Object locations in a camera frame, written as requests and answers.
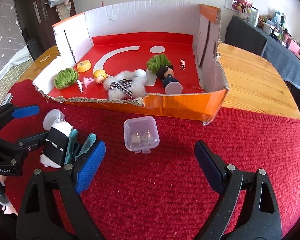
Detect clear small plastic box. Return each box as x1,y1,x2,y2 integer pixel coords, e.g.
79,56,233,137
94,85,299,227
123,116,160,154

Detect teal plastic clip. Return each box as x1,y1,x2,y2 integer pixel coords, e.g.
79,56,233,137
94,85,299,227
64,129,97,165

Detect dark wooden door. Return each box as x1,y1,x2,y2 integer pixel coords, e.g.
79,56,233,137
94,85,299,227
14,0,76,60

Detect blonde doll figurine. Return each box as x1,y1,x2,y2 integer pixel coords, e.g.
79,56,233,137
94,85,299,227
76,69,108,93

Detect white round lid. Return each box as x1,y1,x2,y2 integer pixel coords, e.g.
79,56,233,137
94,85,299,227
43,109,65,131

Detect black white roll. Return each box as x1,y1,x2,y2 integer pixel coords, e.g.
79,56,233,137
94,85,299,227
40,119,73,168

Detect pink plush toy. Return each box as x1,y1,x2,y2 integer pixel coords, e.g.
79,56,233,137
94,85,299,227
232,0,248,12

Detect dark haired doll figurine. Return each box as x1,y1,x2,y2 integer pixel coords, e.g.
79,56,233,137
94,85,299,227
156,65,183,95

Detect white orange cardboard box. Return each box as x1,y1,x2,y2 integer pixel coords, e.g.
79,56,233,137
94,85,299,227
33,1,229,124

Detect white fluffy plush toy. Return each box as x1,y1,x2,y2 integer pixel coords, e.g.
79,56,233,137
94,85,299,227
103,69,147,100

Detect green yarn ball toy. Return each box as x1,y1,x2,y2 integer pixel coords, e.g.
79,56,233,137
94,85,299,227
147,53,171,74

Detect blue cloth covered table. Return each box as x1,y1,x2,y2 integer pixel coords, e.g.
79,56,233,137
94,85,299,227
224,16,300,90

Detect red woven mat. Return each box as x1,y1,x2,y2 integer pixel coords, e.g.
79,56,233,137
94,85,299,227
0,80,300,239

